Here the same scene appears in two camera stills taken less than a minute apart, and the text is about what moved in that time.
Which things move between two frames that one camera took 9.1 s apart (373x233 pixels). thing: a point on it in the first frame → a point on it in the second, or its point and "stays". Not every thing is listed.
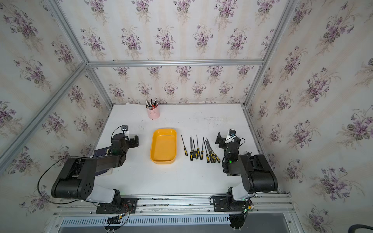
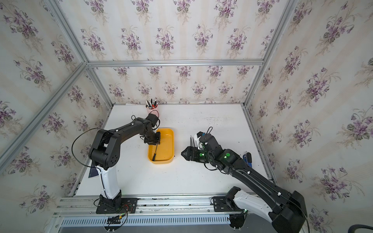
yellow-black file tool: x=184 y=148 → x=155 y=154
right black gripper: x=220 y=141 → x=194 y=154
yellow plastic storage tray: x=163 y=149 stays
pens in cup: x=150 y=105 stays
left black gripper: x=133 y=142 → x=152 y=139
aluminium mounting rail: x=189 y=205 stays
